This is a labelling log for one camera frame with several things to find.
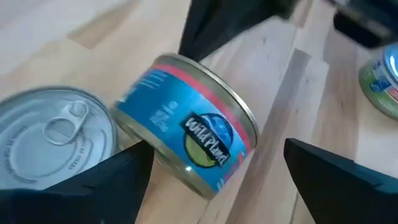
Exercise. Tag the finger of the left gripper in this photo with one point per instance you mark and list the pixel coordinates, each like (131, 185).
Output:
(367, 21)
(224, 25)

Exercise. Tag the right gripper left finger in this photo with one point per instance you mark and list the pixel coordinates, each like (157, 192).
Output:
(77, 205)

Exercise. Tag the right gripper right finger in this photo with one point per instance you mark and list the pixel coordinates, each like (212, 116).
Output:
(342, 199)

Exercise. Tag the Bumble Bee tuna can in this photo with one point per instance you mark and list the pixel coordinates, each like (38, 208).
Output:
(382, 90)

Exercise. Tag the green Wild Planet tuna can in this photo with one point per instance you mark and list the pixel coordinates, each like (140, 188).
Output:
(46, 140)

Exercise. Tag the blue Wild Planet can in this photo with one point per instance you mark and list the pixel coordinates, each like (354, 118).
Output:
(186, 124)

